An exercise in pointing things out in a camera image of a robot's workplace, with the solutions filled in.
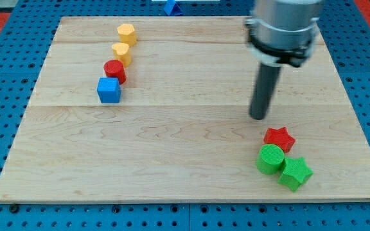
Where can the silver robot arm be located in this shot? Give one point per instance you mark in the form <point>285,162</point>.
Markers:
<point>283,31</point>

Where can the blue cube block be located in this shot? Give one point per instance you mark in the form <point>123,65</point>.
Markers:
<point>109,90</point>

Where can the red star block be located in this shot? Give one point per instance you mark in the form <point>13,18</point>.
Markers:
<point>280,137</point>

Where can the green star block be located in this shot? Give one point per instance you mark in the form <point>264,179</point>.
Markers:
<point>294,173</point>

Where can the wooden board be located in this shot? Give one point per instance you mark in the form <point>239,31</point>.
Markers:
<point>181,132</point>

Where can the red cylinder block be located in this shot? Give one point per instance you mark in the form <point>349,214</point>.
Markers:
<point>115,69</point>

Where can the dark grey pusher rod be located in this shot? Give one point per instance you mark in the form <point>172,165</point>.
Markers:
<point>264,87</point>

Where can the yellow heart block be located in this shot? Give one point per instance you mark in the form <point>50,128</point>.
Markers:
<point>122,53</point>

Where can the green cylinder block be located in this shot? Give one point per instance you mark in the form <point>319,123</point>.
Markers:
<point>270,159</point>

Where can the yellow hexagon block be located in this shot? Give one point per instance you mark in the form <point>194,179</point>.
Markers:
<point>127,34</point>

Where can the blue triangle block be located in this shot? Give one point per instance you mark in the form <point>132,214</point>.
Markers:
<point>172,8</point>

